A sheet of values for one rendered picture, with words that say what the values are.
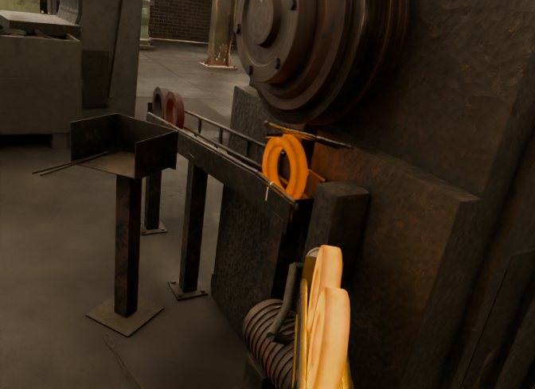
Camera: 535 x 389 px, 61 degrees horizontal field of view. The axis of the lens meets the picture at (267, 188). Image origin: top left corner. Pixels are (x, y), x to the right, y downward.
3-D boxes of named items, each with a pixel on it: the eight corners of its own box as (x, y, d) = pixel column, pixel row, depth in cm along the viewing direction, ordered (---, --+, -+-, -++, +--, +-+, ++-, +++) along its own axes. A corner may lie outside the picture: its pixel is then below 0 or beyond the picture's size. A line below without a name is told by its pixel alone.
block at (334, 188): (333, 266, 115) (353, 177, 106) (353, 283, 109) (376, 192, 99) (298, 272, 110) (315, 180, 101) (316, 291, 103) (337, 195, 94)
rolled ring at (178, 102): (177, 93, 183) (185, 93, 185) (163, 88, 199) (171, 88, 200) (176, 138, 189) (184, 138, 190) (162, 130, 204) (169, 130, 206)
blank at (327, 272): (339, 234, 84) (321, 231, 84) (345, 270, 69) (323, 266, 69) (324, 308, 88) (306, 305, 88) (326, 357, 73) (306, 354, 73)
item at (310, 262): (333, 311, 89) (344, 261, 86) (333, 313, 88) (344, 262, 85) (296, 305, 89) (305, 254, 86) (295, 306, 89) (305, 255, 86)
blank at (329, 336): (345, 270, 69) (323, 266, 69) (355, 328, 54) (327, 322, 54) (326, 357, 73) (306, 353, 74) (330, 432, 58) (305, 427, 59)
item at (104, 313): (114, 285, 186) (116, 112, 159) (166, 309, 176) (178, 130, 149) (74, 310, 168) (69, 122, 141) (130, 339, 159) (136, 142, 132)
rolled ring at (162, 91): (164, 88, 198) (171, 88, 200) (152, 84, 214) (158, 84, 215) (163, 130, 204) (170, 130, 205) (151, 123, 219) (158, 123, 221)
